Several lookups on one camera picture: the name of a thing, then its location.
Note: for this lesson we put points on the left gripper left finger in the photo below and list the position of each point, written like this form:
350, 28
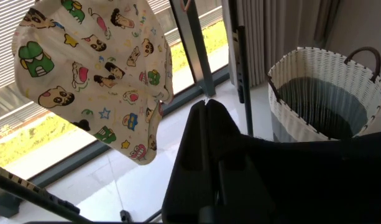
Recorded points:
187, 180

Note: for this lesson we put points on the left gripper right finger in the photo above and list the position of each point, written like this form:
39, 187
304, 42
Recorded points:
227, 174

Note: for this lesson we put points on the black garment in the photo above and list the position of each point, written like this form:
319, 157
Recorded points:
317, 180

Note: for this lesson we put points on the cream printed garment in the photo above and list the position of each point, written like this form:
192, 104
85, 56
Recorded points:
94, 77

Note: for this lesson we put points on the black clothes rack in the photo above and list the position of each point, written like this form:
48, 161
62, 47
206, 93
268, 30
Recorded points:
246, 93

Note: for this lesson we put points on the white laundry basket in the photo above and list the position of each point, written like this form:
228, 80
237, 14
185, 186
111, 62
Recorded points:
317, 65

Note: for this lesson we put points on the window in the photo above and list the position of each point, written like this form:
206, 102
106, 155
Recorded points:
190, 46

